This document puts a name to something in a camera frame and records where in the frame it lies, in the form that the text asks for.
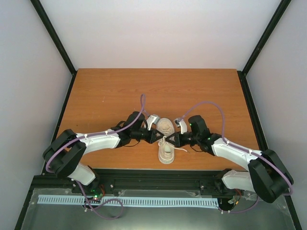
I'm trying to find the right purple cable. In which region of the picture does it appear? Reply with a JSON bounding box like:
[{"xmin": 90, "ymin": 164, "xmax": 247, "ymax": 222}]
[{"xmin": 181, "ymin": 101, "xmax": 295, "ymax": 214}]

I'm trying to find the cream white lace sneaker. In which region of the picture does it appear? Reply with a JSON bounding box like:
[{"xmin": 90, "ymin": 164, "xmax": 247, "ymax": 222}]
[{"xmin": 156, "ymin": 118, "xmax": 175, "ymax": 164}]

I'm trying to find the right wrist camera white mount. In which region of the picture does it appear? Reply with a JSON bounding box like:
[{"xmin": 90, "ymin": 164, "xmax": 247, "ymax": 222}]
[{"xmin": 174, "ymin": 117, "xmax": 188, "ymax": 134}]

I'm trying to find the white shoelace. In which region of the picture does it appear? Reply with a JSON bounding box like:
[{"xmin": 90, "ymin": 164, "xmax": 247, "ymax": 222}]
[{"xmin": 158, "ymin": 136, "xmax": 189, "ymax": 153}]

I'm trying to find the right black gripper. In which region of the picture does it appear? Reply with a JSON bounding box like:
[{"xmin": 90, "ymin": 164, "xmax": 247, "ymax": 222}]
[{"xmin": 166, "ymin": 131, "xmax": 200, "ymax": 147}]

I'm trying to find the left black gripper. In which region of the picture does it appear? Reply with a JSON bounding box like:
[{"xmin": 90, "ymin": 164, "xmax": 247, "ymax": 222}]
[{"xmin": 131, "ymin": 127, "xmax": 165, "ymax": 145}]

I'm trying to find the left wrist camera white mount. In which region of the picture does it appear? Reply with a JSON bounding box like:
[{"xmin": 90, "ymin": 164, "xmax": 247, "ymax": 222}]
[{"xmin": 145, "ymin": 114, "xmax": 160, "ymax": 130}]

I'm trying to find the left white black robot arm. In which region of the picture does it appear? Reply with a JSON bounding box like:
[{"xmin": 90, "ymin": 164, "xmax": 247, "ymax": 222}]
[{"xmin": 43, "ymin": 112, "xmax": 163, "ymax": 193}]

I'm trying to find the grey metal base plate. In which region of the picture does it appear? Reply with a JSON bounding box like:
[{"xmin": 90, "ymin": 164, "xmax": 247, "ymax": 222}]
[{"xmin": 21, "ymin": 189, "xmax": 295, "ymax": 230}]

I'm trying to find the light blue slotted cable duct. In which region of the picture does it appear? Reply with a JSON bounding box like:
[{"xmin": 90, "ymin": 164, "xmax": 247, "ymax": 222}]
[{"xmin": 37, "ymin": 195, "xmax": 219, "ymax": 209}]

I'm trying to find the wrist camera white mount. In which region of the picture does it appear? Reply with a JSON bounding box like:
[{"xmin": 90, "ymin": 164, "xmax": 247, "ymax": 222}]
[
  {"xmin": 145, "ymin": 114, "xmax": 160, "ymax": 130},
  {"xmin": 174, "ymin": 117, "xmax": 188, "ymax": 134}
]

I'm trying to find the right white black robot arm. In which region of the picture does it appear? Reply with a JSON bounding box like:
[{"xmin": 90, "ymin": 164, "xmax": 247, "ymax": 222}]
[{"xmin": 165, "ymin": 115, "xmax": 294, "ymax": 203}]

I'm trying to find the black aluminium frame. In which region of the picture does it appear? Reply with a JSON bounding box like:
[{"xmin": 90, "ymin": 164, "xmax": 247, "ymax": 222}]
[{"xmin": 15, "ymin": 0, "xmax": 301, "ymax": 230}]

